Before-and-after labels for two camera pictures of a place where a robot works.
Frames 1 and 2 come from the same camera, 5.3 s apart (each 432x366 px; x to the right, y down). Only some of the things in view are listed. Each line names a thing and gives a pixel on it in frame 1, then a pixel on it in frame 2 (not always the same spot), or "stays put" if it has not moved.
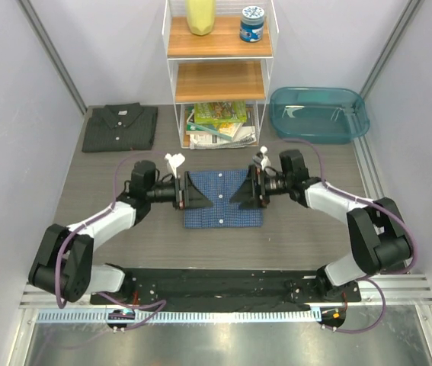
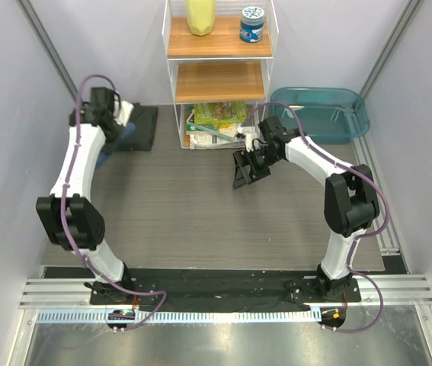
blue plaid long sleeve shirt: (219, 186) to (105, 156)
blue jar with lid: (251, 25) stays put
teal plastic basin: (332, 115) stays put
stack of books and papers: (219, 125) stays put
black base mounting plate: (226, 290) stays put
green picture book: (220, 112) stays put
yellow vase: (200, 16) stays put
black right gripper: (246, 195) to (242, 158)
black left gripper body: (168, 192) to (114, 138)
